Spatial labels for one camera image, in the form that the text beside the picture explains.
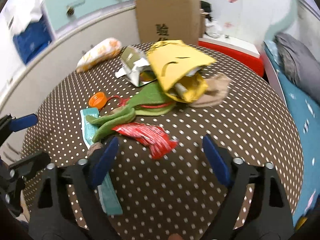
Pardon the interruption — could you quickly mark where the orange bottle cap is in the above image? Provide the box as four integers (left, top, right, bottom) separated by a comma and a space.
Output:
88, 92, 108, 110

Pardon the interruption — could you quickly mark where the silver foil wrapper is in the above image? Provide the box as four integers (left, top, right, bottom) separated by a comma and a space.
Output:
115, 45, 158, 87

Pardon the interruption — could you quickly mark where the teal plastic wrapper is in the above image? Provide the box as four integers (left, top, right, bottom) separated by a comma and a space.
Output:
80, 107, 123, 216

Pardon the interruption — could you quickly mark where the bed with teal cover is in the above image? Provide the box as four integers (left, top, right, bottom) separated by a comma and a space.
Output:
262, 40, 320, 227

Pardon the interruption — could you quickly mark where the red storage box white lid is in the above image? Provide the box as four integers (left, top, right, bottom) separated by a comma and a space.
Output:
198, 36, 265, 78

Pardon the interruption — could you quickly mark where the red snack wrapper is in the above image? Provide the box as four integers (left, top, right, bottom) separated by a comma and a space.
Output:
111, 122, 178, 160

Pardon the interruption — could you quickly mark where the red string loop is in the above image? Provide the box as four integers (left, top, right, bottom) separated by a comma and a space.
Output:
106, 96, 175, 110

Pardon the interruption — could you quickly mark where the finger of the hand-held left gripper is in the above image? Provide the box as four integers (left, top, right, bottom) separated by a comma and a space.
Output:
9, 152, 52, 180
0, 113, 39, 137

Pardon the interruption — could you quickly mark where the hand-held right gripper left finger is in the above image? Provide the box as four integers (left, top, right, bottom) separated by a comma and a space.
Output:
29, 137, 120, 240

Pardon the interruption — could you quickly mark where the teal drawer cabinet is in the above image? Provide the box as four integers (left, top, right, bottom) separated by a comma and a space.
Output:
41, 0, 135, 34

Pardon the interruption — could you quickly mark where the orange and white snack bag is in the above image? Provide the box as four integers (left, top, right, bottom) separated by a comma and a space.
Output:
76, 37, 122, 73

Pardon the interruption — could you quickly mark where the yellow padded envelope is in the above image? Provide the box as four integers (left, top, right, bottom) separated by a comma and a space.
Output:
146, 39, 217, 103

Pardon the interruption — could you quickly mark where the blue storage bin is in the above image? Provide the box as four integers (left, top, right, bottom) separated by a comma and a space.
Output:
12, 21, 53, 65

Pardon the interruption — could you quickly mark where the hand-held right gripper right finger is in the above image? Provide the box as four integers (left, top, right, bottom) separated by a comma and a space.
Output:
200, 134, 294, 240

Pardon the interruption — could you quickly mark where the large cardboard box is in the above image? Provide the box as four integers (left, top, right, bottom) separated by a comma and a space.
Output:
135, 0, 206, 47

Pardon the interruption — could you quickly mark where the beige sock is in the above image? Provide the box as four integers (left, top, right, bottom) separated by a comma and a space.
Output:
191, 74, 232, 109

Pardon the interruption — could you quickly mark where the grey quilt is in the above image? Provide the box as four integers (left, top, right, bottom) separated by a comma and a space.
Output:
274, 32, 320, 97

